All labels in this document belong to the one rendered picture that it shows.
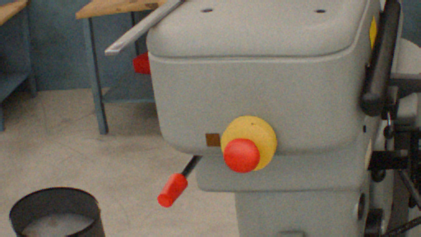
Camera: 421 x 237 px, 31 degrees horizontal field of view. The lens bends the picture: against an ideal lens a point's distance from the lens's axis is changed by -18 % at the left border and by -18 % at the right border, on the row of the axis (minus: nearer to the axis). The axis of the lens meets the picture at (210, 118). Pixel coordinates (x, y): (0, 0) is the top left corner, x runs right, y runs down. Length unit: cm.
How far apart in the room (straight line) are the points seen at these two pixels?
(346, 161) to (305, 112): 15
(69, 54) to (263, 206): 530
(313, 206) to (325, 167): 9
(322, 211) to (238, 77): 29
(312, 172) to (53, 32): 542
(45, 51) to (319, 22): 565
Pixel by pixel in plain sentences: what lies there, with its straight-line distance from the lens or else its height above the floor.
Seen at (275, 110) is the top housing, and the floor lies 180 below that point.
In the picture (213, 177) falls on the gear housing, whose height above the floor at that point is 166.
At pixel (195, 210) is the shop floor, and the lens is 451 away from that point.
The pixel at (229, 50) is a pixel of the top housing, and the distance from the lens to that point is 96.
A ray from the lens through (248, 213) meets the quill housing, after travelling 121.
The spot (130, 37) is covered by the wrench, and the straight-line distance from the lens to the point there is 97.
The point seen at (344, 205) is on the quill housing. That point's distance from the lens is 119.
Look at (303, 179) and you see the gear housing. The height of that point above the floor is 166.
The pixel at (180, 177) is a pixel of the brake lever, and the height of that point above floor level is 171.
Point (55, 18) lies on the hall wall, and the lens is 639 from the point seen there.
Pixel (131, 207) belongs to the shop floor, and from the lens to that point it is 463.
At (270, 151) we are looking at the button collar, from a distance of 97.
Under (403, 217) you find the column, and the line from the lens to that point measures 171.
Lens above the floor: 218
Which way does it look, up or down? 23 degrees down
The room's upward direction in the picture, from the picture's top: 9 degrees counter-clockwise
